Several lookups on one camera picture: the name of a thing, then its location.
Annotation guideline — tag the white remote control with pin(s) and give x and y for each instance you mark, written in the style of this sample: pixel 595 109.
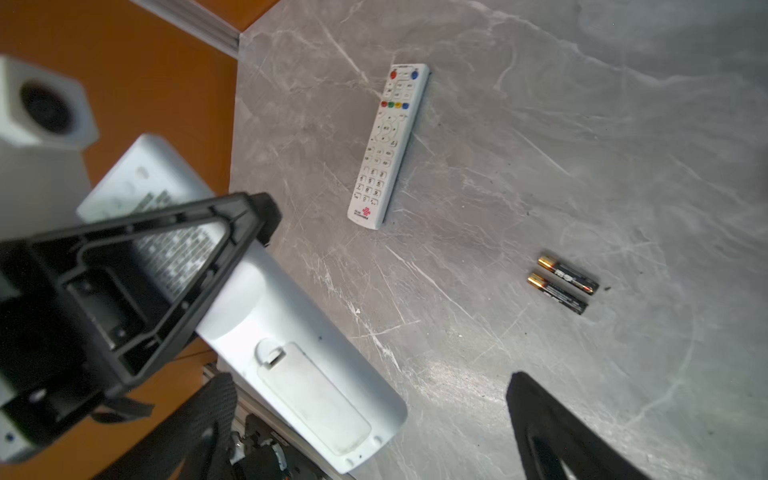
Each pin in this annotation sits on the white remote control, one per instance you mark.
pixel 395 116

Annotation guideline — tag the AAA battery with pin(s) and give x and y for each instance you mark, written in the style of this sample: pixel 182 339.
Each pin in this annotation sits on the AAA battery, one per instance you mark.
pixel 558 294
pixel 569 274

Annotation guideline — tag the aluminium corner post left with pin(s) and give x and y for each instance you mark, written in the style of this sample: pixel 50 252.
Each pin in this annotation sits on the aluminium corner post left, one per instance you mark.
pixel 197 21

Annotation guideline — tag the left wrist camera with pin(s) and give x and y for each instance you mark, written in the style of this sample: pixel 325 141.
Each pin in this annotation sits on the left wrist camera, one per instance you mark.
pixel 46 125

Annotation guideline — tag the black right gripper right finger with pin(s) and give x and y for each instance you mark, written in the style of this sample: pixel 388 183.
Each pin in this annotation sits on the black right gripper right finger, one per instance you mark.
pixel 553 443

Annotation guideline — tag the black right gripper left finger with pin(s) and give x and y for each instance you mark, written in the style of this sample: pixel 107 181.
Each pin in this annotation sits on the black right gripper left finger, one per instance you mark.
pixel 189 444

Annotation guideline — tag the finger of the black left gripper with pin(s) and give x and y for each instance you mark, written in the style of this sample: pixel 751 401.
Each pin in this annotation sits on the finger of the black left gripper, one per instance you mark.
pixel 84 319

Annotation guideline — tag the white remote with QR label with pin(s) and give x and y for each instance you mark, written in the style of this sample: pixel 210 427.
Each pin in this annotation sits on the white remote with QR label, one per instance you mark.
pixel 263 325

